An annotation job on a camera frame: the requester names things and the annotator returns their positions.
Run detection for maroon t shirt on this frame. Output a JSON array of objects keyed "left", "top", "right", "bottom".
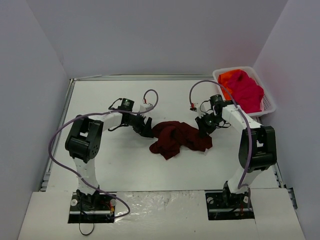
[{"left": 149, "top": 121, "right": 213, "bottom": 160}]

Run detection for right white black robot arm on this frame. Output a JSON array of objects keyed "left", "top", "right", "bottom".
[{"left": 190, "top": 94, "right": 277, "bottom": 207}]

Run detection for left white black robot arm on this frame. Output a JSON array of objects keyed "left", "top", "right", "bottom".
[{"left": 65, "top": 98, "right": 154, "bottom": 209}]

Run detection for orange t shirt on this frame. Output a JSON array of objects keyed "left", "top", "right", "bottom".
[{"left": 218, "top": 69, "right": 241, "bottom": 101}]

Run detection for pink t shirt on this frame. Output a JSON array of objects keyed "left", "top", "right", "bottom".
[{"left": 227, "top": 69, "right": 264, "bottom": 114}]

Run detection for white plastic basket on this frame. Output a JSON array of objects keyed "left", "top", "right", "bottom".
[{"left": 212, "top": 66, "right": 276, "bottom": 118}]

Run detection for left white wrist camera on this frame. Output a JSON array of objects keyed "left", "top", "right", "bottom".
[{"left": 138, "top": 103, "right": 154, "bottom": 114}]

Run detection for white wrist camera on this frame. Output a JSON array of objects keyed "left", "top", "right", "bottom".
[
  {"left": 138, "top": 103, "right": 154, "bottom": 114},
  {"left": 190, "top": 103, "right": 208, "bottom": 118}
]

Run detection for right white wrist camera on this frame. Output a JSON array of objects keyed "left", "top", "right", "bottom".
[{"left": 190, "top": 103, "right": 208, "bottom": 118}]

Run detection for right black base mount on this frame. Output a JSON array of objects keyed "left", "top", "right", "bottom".
[{"left": 205, "top": 190, "right": 255, "bottom": 221}]

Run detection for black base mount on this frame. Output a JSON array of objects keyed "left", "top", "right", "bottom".
[
  {"left": 67, "top": 192, "right": 115, "bottom": 224},
  {"left": 205, "top": 190, "right": 255, "bottom": 221}
]

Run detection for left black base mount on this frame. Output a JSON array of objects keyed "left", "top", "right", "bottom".
[{"left": 67, "top": 192, "right": 115, "bottom": 224}]

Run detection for thin black cable loop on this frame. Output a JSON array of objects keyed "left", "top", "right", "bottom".
[{"left": 78, "top": 221, "right": 95, "bottom": 236}]

